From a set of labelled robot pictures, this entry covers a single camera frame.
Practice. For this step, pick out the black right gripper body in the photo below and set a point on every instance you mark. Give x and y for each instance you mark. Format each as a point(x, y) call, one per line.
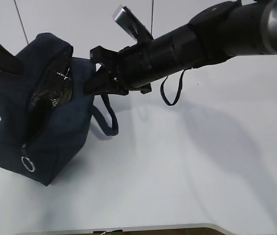
point(135, 68)

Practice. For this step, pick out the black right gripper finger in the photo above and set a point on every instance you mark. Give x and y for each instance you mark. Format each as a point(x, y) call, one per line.
point(100, 82)

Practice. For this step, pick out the navy blue lunch bag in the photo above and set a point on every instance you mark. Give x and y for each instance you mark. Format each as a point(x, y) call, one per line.
point(44, 114)

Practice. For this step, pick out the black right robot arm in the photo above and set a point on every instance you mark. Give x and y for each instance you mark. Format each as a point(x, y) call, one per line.
point(213, 36)

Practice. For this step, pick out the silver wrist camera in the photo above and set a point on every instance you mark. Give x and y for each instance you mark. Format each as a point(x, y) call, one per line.
point(124, 17)

